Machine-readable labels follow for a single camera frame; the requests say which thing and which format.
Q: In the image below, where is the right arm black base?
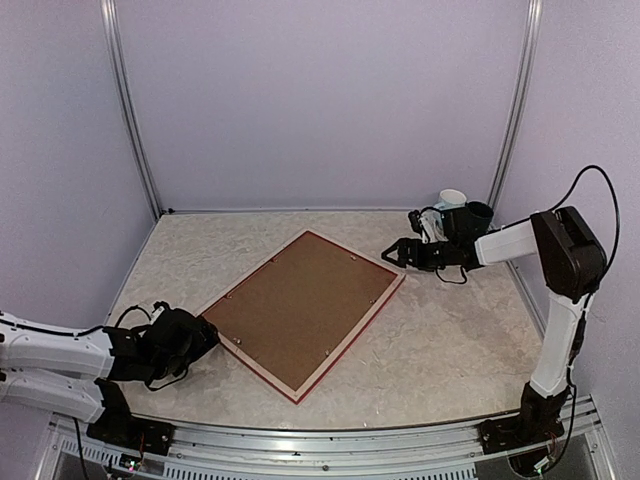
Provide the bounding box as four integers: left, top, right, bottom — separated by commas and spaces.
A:
477, 382, 571, 454

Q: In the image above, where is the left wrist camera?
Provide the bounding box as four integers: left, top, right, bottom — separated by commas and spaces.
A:
150, 301, 169, 323

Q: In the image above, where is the left aluminium corner post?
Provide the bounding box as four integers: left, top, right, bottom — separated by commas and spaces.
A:
100, 0, 163, 221

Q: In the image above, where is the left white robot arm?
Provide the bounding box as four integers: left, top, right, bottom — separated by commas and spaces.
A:
1, 301, 219, 445

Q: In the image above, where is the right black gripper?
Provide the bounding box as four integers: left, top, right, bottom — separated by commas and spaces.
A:
382, 237, 457, 272

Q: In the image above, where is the aluminium front rail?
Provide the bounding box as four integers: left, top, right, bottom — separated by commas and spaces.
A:
34, 394, 616, 480

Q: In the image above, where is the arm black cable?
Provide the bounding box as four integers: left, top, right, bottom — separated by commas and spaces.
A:
549, 164, 622, 291
114, 305, 154, 329

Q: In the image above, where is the aluminium corner post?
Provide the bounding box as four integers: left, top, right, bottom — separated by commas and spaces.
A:
100, 0, 163, 221
488, 0, 543, 210

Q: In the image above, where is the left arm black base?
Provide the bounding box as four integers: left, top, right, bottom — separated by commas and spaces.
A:
86, 379, 175, 456

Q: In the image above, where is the light blue mug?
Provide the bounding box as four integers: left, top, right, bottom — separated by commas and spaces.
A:
433, 189, 467, 211

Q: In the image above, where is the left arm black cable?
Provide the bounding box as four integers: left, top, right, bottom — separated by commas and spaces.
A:
114, 305, 154, 329

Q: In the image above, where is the wooden red picture frame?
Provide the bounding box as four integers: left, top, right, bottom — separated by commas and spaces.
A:
197, 229, 407, 406

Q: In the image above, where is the right aluminium corner post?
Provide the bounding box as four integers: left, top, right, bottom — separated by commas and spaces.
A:
488, 0, 543, 210

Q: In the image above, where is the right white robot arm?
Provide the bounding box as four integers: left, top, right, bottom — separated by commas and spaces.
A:
381, 201, 607, 398

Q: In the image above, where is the dark green mug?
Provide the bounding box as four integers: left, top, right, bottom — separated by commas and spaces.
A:
466, 201, 494, 235

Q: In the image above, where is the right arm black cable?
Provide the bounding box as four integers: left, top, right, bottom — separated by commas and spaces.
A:
549, 164, 622, 291

